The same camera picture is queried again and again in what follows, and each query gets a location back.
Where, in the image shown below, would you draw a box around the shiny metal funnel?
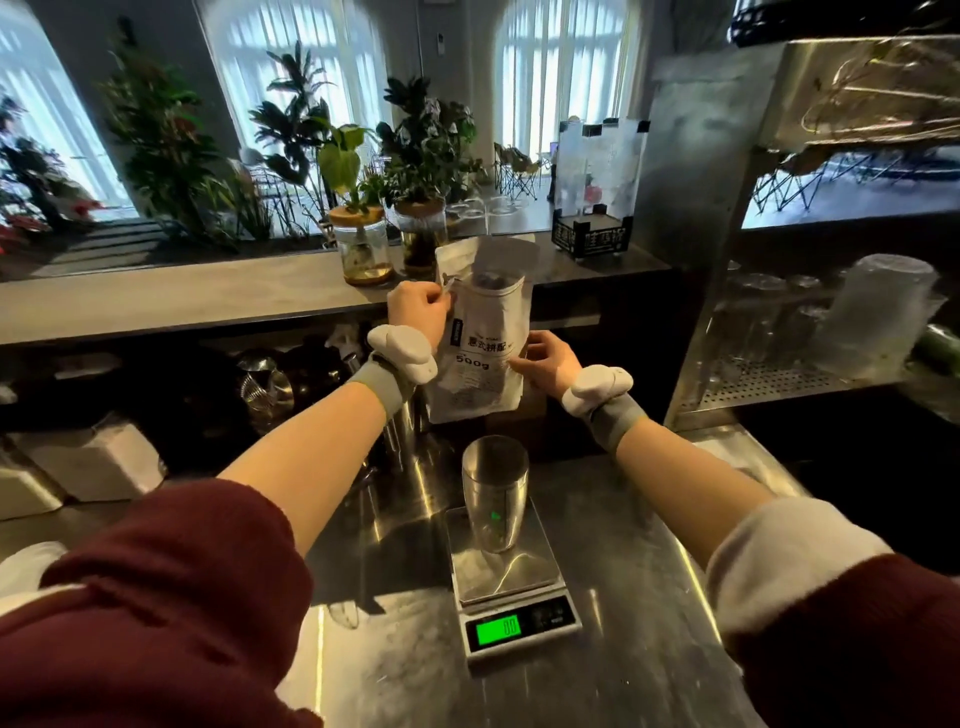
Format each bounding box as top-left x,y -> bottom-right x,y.
235,355 -> 296,434

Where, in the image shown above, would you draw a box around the broad-leaf potted plant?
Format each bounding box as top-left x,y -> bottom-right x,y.
247,41 -> 335,189

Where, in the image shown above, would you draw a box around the person's left hand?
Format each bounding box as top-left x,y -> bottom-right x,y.
386,281 -> 454,350

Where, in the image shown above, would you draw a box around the red-flowered plant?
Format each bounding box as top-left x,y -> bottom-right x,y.
0,93 -> 106,256

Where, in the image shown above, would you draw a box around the stainless steel shelf rack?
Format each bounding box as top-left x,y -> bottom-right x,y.
632,33 -> 960,434

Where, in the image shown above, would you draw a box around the dark glass jar plant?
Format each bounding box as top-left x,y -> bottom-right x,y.
393,198 -> 450,277

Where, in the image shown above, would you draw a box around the white box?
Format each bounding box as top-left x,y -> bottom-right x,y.
6,414 -> 168,504

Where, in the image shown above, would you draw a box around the steel dosing cup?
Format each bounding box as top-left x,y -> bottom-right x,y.
461,435 -> 531,555

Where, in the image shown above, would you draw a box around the tall leafy potted plant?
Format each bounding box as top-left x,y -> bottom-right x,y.
101,18 -> 249,245

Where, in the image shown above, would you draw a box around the white coffee bean bag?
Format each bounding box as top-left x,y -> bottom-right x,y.
426,235 -> 543,426

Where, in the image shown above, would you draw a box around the person's right hand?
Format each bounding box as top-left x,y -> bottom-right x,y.
509,330 -> 584,402

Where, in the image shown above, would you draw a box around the person's right forearm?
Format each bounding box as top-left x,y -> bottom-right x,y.
615,438 -> 775,570

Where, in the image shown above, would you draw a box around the glass jar plant wooden lid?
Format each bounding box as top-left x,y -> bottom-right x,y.
318,124 -> 396,288

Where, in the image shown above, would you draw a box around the white wrist tracker grey band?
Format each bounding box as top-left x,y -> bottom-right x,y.
346,324 -> 439,421
561,364 -> 648,454

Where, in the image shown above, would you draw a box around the person's left forearm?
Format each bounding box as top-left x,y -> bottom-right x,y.
219,382 -> 388,558

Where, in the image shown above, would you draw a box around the maroon sweater sleeve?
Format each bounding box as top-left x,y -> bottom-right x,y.
705,496 -> 960,728
0,478 -> 325,728

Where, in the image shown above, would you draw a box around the black crate clear panel holder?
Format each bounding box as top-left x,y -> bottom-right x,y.
550,117 -> 651,261

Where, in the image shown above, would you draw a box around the maroon sweater right sleeve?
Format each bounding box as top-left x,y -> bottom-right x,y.
705,496 -> 960,728

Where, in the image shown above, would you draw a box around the maroon sweater left sleeve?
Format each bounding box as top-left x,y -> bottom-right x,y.
0,478 -> 325,728

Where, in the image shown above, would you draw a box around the digital kitchen scale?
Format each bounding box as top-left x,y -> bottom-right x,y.
443,498 -> 584,662

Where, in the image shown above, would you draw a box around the folding chairs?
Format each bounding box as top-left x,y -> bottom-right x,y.
492,141 -> 543,201

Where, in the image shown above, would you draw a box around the row of drinking glasses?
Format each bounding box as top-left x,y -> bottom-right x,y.
712,260 -> 830,376

